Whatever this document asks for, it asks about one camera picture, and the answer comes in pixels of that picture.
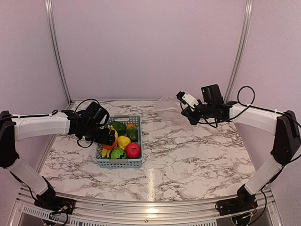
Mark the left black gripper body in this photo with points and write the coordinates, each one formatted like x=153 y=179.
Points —
x=92 y=134

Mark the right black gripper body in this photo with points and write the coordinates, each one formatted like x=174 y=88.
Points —
x=207 y=112

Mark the orange toy orange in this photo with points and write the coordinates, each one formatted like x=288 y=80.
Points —
x=109 y=147

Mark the yellow toy bananas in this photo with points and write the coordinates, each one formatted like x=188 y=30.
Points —
x=105 y=152

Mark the yellow toy pear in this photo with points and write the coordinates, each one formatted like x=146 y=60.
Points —
x=123 y=141

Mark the green toy apple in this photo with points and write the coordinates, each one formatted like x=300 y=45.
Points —
x=118 y=153

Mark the red toy apple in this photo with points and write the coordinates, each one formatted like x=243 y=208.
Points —
x=133 y=151

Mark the clear zip top bag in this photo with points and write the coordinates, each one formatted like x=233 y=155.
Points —
x=169 y=110

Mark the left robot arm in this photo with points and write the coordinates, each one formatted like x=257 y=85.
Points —
x=15 y=128

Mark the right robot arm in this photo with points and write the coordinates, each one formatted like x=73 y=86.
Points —
x=272 y=139

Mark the dark green toy pepper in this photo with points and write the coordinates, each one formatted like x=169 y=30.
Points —
x=119 y=127

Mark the light blue plastic basket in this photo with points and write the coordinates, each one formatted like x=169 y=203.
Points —
x=122 y=163

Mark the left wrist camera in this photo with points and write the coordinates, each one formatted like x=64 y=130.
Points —
x=95 y=114

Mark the front aluminium rail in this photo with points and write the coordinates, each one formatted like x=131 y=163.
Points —
x=101 y=212

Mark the right aluminium frame post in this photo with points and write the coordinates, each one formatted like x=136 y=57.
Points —
x=241 y=47

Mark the aluminium frame post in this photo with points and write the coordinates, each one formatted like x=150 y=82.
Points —
x=55 y=46
x=241 y=47

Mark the left aluminium frame post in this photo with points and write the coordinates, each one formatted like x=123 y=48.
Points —
x=55 y=46

